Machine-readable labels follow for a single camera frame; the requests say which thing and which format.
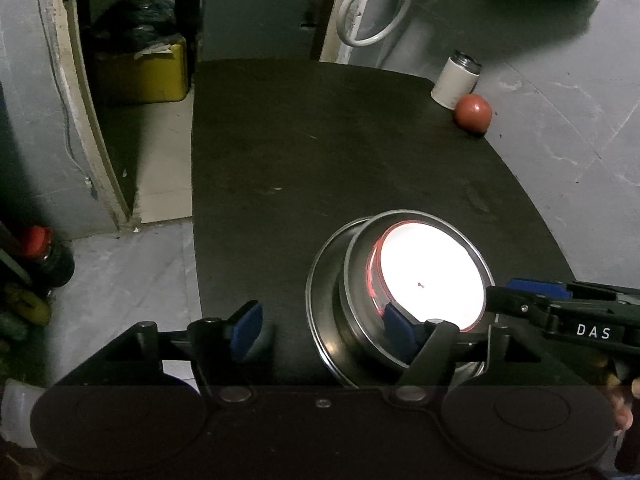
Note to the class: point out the white cylindrical container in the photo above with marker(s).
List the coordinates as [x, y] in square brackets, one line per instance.
[452, 80]

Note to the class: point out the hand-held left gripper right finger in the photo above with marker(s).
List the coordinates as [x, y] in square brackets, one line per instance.
[400, 330]

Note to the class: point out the red tomato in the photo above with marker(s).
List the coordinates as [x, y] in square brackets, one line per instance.
[472, 114]

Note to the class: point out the yellow plastic bin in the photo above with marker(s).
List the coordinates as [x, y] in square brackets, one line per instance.
[145, 75]

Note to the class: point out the dark bottle with red cap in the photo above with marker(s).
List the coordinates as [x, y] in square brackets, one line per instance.
[47, 255]

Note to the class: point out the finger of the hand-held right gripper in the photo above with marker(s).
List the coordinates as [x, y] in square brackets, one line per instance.
[515, 302]
[540, 289]

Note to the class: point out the yellow green object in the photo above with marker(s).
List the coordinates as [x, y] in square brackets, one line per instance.
[22, 310]

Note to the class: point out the stainless steel bowl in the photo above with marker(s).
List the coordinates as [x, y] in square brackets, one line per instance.
[357, 310]

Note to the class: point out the white ceramic bowl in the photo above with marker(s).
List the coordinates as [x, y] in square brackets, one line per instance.
[430, 275]

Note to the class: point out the stainless steel plate with sticker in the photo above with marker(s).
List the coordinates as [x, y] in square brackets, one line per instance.
[325, 305]

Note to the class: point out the dark cabinet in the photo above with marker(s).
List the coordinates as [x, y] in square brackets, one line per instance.
[260, 10]

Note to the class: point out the person's right hand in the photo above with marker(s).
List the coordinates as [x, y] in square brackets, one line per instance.
[627, 410]

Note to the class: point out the white plastic container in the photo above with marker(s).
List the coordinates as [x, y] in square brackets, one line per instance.
[20, 412]

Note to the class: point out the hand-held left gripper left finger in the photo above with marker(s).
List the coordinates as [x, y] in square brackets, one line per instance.
[247, 327]

